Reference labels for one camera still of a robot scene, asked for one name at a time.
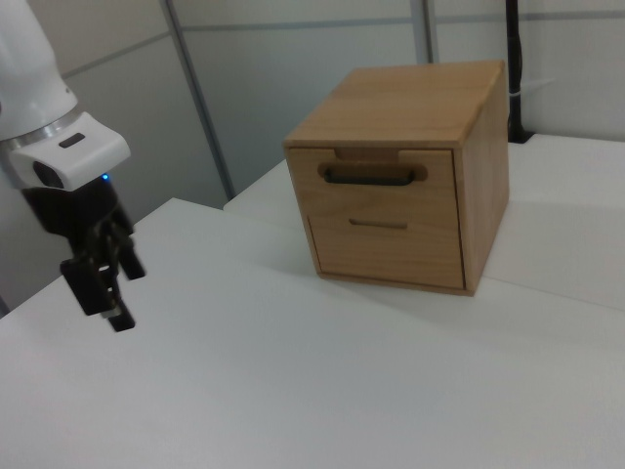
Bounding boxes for black drawer handle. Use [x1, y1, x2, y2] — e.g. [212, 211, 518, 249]
[323, 166, 416, 188]

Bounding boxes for black stand pole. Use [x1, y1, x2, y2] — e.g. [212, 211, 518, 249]
[504, 0, 534, 146]

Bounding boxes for grey partition post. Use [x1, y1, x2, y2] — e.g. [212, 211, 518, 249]
[414, 0, 439, 64]
[160, 0, 234, 201]

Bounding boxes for wooden drawer with slot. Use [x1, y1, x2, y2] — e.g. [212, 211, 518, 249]
[307, 213, 468, 290]

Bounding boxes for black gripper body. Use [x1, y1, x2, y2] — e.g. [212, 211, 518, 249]
[21, 176, 136, 253]

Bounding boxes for wooden cabinet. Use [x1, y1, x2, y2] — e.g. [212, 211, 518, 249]
[282, 59, 512, 298]

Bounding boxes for wooden drawer with handle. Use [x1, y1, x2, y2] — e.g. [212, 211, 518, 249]
[286, 146, 459, 220]

